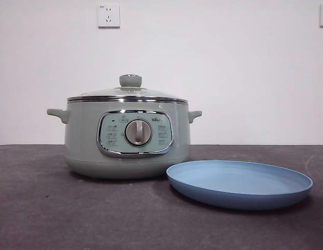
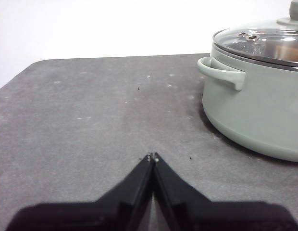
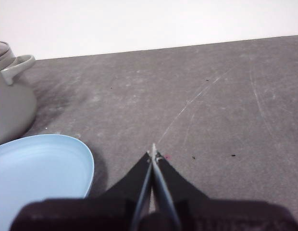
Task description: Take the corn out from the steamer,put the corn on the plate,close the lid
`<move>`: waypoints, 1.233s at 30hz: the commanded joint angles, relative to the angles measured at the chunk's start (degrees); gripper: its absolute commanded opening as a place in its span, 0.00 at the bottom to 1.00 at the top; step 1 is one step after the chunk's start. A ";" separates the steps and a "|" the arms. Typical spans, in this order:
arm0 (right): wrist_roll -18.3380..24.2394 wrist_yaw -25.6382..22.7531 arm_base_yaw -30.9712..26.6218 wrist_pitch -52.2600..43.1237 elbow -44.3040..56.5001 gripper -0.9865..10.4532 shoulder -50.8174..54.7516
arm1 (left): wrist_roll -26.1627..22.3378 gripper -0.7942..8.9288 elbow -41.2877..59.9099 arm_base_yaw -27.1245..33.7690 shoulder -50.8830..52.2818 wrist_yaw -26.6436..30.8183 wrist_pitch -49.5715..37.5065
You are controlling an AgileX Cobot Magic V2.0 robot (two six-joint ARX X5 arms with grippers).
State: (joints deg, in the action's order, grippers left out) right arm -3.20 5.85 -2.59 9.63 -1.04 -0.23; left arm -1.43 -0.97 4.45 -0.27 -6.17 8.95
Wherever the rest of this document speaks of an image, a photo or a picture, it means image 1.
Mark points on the white wall power socket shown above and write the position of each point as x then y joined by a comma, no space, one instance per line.
108,16

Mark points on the pale green electric steamer pot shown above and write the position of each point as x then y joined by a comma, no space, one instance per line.
80,135

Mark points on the blue round plate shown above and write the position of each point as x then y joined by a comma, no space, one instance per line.
237,182

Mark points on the glass lid with green knob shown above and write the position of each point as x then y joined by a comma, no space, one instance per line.
130,81

